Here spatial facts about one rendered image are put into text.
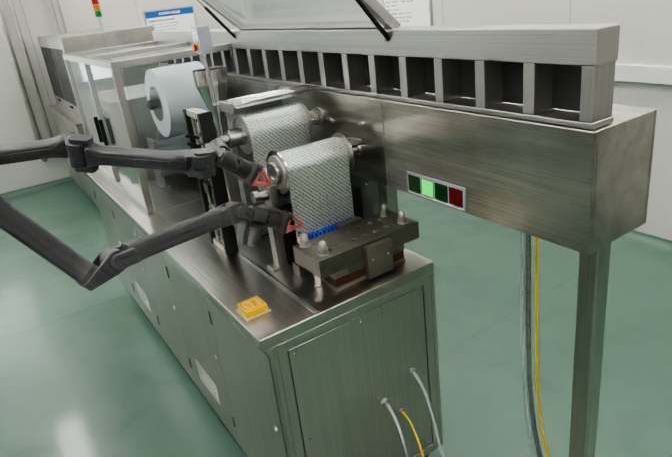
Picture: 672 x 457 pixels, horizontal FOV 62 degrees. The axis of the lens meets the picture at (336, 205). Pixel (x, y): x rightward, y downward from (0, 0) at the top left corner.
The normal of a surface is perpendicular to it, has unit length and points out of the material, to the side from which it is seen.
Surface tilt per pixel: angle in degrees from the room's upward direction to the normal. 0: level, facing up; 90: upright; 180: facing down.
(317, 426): 90
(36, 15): 90
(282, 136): 92
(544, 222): 90
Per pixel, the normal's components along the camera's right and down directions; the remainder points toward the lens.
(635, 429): -0.11, -0.92
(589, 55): -0.82, 0.29
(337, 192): 0.56, 0.25
